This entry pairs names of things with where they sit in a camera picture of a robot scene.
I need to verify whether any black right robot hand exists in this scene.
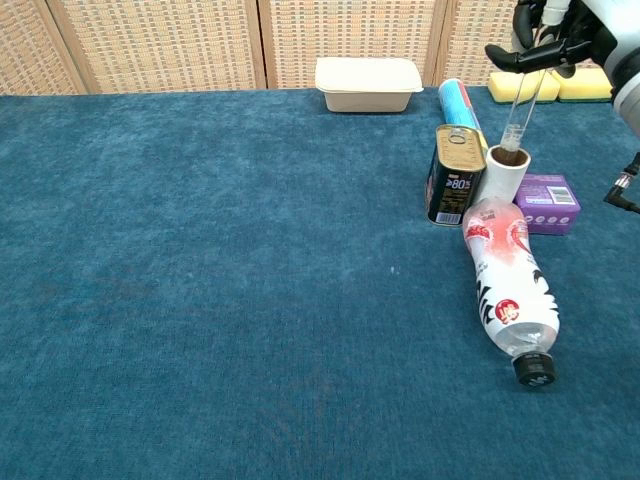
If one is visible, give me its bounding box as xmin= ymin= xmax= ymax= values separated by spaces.
xmin=484 ymin=0 xmax=619 ymax=80

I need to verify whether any clear glass test tube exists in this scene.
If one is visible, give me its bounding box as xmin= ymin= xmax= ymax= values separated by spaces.
xmin=499 ymin=0 xmax=569 ymax=164

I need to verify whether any blue cylindrical canister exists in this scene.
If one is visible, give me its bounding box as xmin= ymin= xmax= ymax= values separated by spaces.
xmin=438 ymin=78 xmax=487 ymax=146

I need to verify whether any yellow sponge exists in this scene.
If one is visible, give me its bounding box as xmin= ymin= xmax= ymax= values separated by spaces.
xmin=488 ymin=71 xmax=562 ymax=105
xmin=554 ymin=68 xmax=614 ymax=104

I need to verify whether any white paper roll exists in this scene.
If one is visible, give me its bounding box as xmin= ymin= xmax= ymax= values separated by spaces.
xmin=476 ymin=144 xmax=531 ymax=205

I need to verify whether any purple cardboard box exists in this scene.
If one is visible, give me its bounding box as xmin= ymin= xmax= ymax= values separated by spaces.
xmin=510 ymin=172 xmax=582 ymax=236

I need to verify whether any black and gold tin can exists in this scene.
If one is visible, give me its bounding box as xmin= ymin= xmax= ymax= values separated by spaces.
xmin=425 ymin=123 xmax=489 ymax=229

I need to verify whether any beige lidded food container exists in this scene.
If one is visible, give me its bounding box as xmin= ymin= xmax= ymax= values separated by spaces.
xmin=314 ymin=56 xmax=425 ymax=114

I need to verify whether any plastic bottle with white label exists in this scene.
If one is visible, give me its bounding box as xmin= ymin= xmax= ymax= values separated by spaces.
xmin=461 ymin=196 xmax=561 ymax=389

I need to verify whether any woven rattan folding screen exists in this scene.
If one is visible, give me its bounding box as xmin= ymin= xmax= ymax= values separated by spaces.
xmin=0 ymin=0 xmax=640 ymax=96

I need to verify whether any blue velvet tablecloth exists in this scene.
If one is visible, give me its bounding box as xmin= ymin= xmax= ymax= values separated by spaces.
xmin=0 ymin=85 xmax=640 ymax=480

